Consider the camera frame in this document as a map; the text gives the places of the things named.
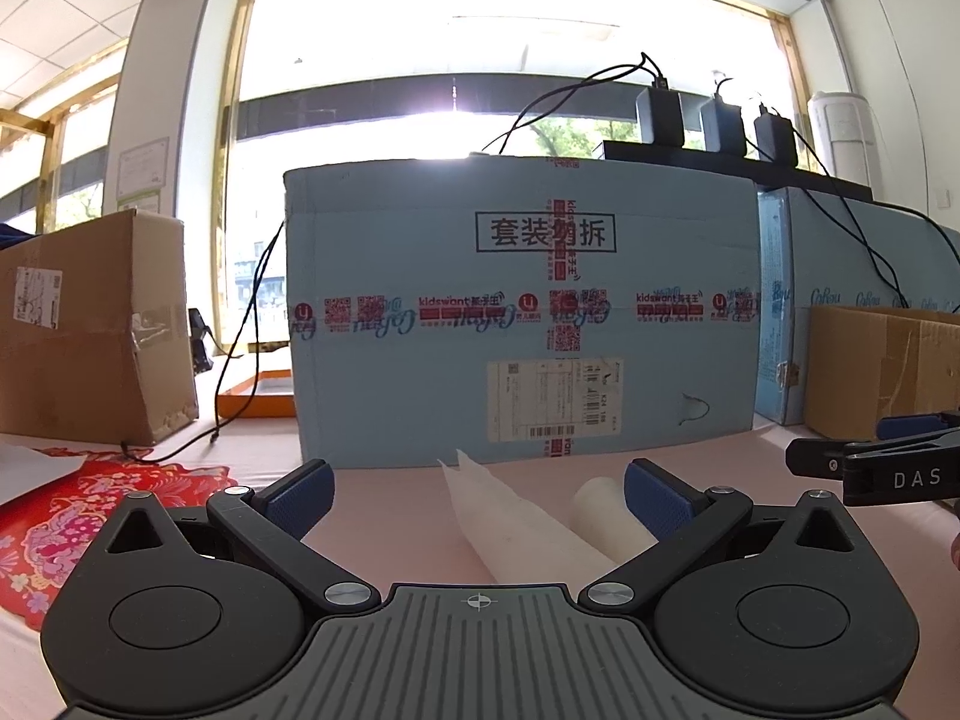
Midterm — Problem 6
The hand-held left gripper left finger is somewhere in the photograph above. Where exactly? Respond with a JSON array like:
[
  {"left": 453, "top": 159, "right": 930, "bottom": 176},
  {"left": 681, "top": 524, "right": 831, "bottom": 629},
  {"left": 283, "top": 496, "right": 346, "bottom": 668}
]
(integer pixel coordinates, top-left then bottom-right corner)
[{"left": 97, "top": 460, "right": 380, "bottom": 614}]

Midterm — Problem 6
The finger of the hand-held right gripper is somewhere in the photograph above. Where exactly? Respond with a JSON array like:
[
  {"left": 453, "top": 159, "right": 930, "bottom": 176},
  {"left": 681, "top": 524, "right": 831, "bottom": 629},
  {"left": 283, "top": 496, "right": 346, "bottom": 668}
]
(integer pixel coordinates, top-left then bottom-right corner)
[
  {"left": 876, "top": 411, "right": 960, "bottom": 442},
  {"left": 786, "top": 431, "right": 960, "bottom": 507}
]

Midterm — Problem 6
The small black device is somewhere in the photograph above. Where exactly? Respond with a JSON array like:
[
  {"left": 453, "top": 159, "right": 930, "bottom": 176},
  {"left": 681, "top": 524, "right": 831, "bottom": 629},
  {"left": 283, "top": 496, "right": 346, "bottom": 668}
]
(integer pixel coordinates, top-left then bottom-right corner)
[{"left": 187, "top": 307, "right": 215, "bottom": 376}]

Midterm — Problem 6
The light blue box with script print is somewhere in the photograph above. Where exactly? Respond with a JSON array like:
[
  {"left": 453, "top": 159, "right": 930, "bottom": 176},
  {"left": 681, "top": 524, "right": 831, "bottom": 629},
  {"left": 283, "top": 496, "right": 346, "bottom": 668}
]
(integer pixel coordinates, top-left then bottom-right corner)
[{"left": 754, "top": 186, "right": 960, "bottom": 425}]

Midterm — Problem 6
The black charger cable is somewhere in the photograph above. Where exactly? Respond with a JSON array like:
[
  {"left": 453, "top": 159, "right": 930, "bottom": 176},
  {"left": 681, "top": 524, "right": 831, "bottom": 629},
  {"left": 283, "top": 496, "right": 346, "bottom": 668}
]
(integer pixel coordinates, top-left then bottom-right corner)
[
  {"left": 780, "top": 120, "right": 960, "bottom": 260},
  {"left": 795, "top": 184, "right": 912, "bottom": 310},
  {"left": 480, "top": 52, "right": 674, "bottom": 158}
]

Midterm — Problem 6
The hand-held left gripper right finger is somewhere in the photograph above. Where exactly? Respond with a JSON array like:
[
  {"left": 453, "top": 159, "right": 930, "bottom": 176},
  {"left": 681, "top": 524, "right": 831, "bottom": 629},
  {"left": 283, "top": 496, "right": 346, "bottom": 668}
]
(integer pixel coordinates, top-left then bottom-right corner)
[{"left": 578, "top": 460, "right": 859, "bottom": 614}]

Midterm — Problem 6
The white wall notice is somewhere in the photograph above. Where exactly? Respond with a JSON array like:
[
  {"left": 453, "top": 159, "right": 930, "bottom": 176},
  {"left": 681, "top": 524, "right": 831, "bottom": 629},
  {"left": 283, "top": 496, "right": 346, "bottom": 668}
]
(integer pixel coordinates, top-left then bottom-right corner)
[{"left": 116, "top": 137, "right": 170, "bottom": 203}]

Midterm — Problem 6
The taped brown cardboard box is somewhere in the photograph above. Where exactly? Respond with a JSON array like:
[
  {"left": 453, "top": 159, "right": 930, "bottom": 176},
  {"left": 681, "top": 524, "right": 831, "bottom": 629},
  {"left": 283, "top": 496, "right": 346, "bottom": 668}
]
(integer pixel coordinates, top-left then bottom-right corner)
[{"left": 0, "top": 210, "right": 200, "bottom": 446}]

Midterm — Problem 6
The pink table cloth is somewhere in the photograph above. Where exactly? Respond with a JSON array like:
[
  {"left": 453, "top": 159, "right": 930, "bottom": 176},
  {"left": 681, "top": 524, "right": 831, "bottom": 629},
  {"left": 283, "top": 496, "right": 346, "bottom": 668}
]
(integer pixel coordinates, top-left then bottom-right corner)
[{"left": 0, "top": 420, "right": 960, "bottom": 720}]

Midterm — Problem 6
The white cloth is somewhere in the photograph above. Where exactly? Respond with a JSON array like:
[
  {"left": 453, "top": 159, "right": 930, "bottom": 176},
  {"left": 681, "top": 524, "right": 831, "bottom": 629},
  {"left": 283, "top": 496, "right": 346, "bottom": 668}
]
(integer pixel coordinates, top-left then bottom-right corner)
[{"left": 439, "top": 448, "right": 655, "bottom": 586}]

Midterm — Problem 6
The open brown cardboard box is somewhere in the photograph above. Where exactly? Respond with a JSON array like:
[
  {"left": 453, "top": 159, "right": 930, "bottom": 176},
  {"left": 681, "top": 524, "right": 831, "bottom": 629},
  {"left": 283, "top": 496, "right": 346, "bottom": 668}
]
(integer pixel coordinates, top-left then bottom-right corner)
[{"left": 804, "top": 305, "right": 960, "bottom": 440}]

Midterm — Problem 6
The white paper sheet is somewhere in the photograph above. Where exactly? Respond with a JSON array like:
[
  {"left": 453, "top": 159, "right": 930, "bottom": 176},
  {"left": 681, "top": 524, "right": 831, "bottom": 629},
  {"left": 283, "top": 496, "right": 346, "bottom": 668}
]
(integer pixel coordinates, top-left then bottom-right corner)
[{"left": 0, "top": 441, "right": 76, "bottom": 505}]

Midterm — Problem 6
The black charger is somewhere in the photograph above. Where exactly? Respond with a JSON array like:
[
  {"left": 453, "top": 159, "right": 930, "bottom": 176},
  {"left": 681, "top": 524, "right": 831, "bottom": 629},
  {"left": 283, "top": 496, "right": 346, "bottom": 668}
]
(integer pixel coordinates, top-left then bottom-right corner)
[
  {"left": 700, "top": 99, "right": 748, "bottom": 158},
  {"left": 636, "top": 85, "right": 685, "bottom": 148},
  {"left": 753, "top": 111, "right": 800, "bottom": 166}
]

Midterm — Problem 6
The orange tray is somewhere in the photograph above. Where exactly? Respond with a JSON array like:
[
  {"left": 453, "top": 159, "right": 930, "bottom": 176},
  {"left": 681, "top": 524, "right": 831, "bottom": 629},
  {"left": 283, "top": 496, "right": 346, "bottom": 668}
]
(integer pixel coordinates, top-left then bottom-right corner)
[{"left": 217, "top": 369, "right": 298, "bottom": 422}]

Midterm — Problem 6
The red paper cutting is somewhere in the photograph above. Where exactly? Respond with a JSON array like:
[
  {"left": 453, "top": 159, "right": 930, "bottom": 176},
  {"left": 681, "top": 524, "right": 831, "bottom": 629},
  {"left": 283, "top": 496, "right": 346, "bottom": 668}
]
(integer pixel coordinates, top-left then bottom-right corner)
[{"left": 0, "top": 450, "right": 238, "bottom": 631}]

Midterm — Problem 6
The white standing air conditioner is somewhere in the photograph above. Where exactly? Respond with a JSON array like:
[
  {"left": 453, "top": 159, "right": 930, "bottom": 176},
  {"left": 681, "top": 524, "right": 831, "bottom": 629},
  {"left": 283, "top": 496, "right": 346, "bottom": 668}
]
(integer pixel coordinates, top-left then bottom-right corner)
[{"left": 808, "top": 90, "right": 880, "bottom": 188}]

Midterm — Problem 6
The large light blue cardboard box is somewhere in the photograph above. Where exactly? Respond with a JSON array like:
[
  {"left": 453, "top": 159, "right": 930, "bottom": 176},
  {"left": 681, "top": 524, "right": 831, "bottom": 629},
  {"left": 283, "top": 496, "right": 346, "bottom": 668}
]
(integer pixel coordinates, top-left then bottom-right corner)
[{"left": 283, "top": 157, "right": 758, "bottom": 470}]

